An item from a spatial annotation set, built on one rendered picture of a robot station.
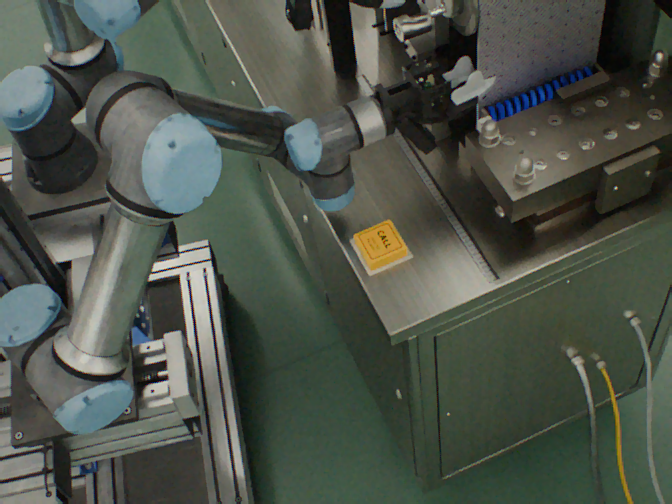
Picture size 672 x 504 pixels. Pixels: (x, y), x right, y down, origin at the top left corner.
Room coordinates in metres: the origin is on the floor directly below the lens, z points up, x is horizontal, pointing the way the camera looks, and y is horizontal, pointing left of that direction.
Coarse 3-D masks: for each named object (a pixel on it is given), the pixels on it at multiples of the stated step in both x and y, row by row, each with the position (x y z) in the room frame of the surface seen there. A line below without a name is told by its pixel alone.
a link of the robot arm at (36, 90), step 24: (24, 72) 1.35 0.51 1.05; (48, 72) 1.35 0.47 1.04; (0, 96) 1.31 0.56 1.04; (24, 96) 1.29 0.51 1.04; (48, 96) 1.29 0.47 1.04; (72, 96) 1.32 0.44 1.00; (24, 120) 1.26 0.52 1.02; (48, 120) 1.27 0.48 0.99; (24, 144) 1.26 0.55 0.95; (48, 144) 1.26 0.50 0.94
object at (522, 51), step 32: (576, 0) 1.10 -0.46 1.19; (480, 32) 1.05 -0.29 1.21; (512, 32) 1.07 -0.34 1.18; (544, 32) 1.08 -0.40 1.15; (576, 32) 1.10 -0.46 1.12; (480, 64) 1.05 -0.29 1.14; (512, 64) 1.07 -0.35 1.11; (544, 64) 1.08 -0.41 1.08; (576, 64) 1.10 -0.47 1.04; (512, 96) 1.07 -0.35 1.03
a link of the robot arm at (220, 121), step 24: (120, 72) 0.96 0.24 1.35; (96, 96) 0.92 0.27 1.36; (192, 96) 1.01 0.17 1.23; (96, 120) 0.95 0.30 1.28; (216, 120) 1.00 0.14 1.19; (240, 120) 1.02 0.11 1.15; (264, 120) 1.05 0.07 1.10; (288, 120) 1.09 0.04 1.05; (240, 144) 1.01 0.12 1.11; (264, 144) 1.03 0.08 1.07
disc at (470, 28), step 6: (474, 0) 1.04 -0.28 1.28; (474, 6) 1.04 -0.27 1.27; (474, 12) 1.04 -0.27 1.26; (450, 18) 1.12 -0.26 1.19; (474, 18) 1.04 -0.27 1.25; (456, 24) 1.10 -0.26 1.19; (468, 24) 1.06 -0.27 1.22; (474, 24) 1.04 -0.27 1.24; (462, 30) 1.08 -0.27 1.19; (468, 30) 1.06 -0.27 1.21; (474, 30) 1.04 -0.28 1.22
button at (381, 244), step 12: (372, 228) 0.93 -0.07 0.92; (384, 228) 0.92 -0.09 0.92; (360, 240) 0.91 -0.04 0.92; (372, 240) 0.90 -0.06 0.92; (384, 240) 0.90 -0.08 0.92; (396, 240) 0.89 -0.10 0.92; (372, 252) 0.88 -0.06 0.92; (384, 252) 0.87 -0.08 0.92; (396, 252) 0.87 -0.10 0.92; (372, 264) 0.86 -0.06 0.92; (384, 264) 0.86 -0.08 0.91
